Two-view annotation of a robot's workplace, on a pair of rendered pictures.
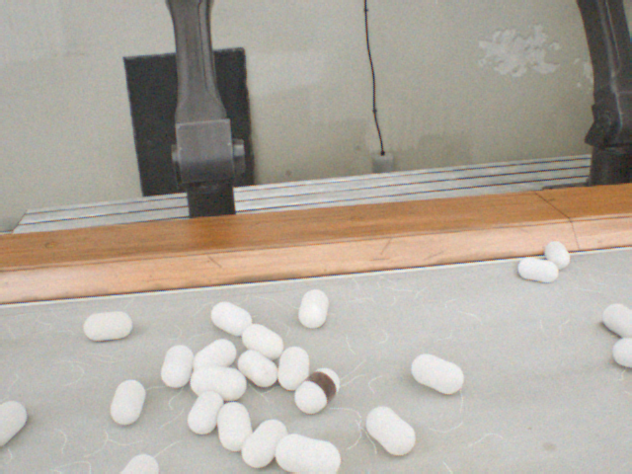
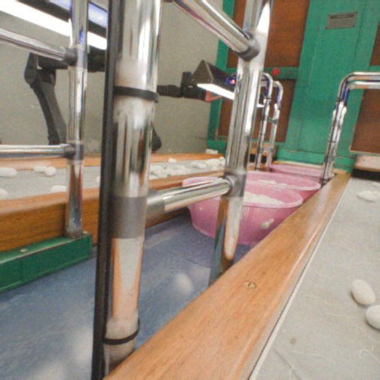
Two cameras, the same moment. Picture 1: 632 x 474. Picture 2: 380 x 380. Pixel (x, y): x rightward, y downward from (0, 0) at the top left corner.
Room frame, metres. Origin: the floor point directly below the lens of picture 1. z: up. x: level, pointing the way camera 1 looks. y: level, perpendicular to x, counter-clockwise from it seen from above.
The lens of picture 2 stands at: (-0.30, 0.71, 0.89)
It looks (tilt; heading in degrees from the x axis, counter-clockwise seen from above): 12 degrees down; 306
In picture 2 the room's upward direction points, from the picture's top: 6 degrees clockwise
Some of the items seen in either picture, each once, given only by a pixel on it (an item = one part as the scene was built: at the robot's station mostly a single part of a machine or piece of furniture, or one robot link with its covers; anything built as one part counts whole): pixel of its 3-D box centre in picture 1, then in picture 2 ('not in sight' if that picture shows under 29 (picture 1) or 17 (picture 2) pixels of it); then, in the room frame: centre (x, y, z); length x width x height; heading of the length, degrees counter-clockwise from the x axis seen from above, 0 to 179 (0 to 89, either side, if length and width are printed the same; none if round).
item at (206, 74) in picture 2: not in sight; (237, 88); (0.32, -0.39, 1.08); 0.62 x 0.08 x 0.07; 96
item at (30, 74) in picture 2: not in sight; (62, 70); (0.75, 0.13, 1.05); 0.30 x 0.09 x 0.12; 10
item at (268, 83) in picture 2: not in sight; (249, 133); (0.24, -0.40, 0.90); 0.20 x 0.19 x 0.45; 96
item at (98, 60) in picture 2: not in sight; (104, 60); (0.55, 0.10, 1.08); 0.07 x 0.06 x 0.07; 10
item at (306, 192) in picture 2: not in sight; (271, 192); (0.01, -0.15, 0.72); 0.27 x 0.27 x 0.10
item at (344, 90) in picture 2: not in sight; (358, 145); (-0.16, -0.44, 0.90); 0.20 x 0.19 x 0.45; 96
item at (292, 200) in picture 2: not in sight; (237, 208); (-0.02, 0.12, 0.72); 0.27 x 0.27 x 0.10
